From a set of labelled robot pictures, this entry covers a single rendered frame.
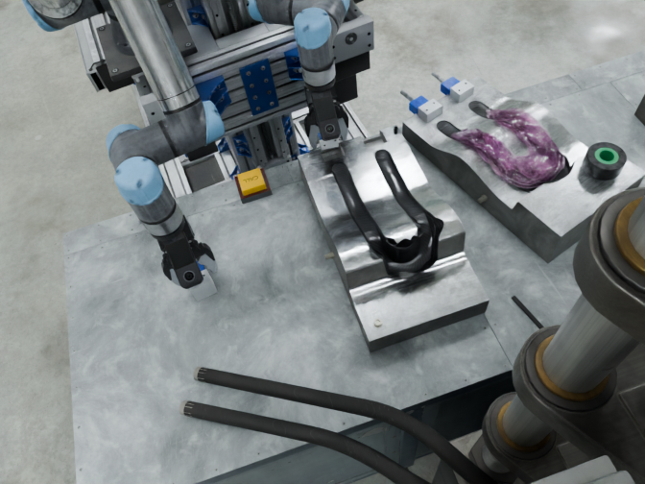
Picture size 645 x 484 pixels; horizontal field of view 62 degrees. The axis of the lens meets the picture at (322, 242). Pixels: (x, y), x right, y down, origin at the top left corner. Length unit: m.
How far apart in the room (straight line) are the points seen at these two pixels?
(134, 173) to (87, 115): 2.17
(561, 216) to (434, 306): 0.33
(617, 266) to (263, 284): 0.94
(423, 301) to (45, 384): 1.61
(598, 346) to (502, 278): 0.74
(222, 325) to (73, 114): 2.14
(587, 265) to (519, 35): 2.77
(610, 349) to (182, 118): 0.80
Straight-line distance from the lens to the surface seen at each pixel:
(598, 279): 0.42
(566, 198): 1.26
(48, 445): 2.25
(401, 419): 0.98
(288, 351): 1.17
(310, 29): 1.17
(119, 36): 1.51
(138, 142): 1.06
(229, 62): 1.59
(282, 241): 1.30
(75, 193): 2.80
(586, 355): 0.55
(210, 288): 1.25
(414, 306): 1.13
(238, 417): 1.09
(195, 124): 1.06
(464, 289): 1.15
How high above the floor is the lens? 1.87
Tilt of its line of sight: 57 degrees down
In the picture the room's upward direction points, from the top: 11 degrees counter-clockwise
